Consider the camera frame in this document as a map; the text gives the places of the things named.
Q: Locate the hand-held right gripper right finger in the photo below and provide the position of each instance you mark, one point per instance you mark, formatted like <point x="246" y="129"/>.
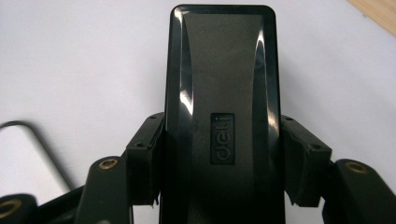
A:
<point x="306" y="168"/>

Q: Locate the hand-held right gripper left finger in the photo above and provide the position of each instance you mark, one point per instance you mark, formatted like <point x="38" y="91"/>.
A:
<point x="144" y="161"/>

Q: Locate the black whiteboard eraser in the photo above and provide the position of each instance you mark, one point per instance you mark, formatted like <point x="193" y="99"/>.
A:
<point x="222" y="77"/>

